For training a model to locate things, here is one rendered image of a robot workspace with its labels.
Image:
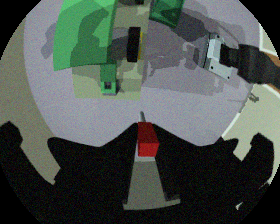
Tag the green trolley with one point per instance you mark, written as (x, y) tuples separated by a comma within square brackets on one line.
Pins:
[(85, 35)]

